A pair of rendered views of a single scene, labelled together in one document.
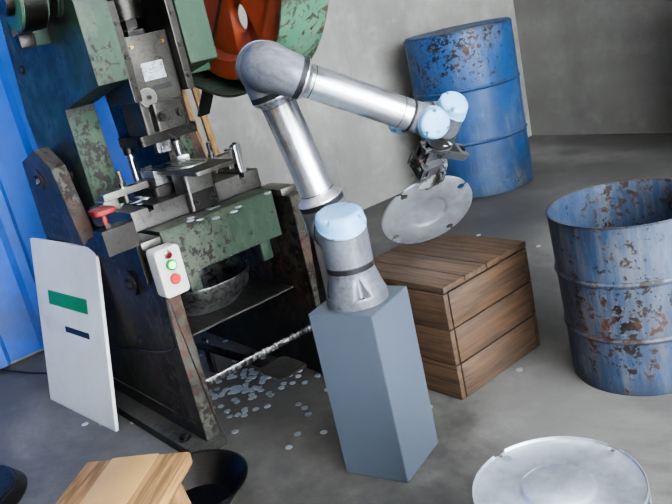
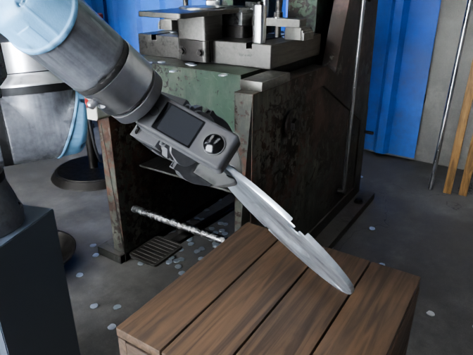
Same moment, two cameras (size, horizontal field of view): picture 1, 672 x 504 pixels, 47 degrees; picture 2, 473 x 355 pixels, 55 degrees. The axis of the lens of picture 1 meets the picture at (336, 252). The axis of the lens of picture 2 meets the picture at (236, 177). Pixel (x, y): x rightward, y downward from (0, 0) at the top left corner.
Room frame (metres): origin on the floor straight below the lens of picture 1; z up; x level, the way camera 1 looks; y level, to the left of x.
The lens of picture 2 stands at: (1.94, -0.85, 0.86)
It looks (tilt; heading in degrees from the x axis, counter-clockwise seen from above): 24 degrees down; 70
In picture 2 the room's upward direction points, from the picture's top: straight up
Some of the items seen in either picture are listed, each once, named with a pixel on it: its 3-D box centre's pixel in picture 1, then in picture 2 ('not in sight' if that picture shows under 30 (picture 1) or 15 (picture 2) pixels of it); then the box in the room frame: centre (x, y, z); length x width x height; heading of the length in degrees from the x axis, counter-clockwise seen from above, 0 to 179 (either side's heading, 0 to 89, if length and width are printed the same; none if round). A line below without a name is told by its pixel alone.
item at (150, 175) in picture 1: (169, 171); (228, 14); (2.39, 0.45, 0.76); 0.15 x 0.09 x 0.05; 126
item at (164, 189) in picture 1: (171, 182); (230, 27); (2.40, 0.45, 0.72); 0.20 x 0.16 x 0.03; 126
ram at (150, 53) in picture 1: (149, 80); not in sight; (2.36, 0.43, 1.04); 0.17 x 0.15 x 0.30; 36
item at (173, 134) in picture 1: (158, 138); not in sight; (2.40, 0.45, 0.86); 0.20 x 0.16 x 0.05; 126
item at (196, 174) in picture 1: (200, 185); (191, 34); (2.25, 0.35, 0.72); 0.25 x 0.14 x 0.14; 36
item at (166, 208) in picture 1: (176, 196); (229, 44); (2.39, 0.45, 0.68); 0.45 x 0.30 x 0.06; 126
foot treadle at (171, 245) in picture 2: (241, 357); (207, 222); (2.29, 0.37, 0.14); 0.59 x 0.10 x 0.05; 36
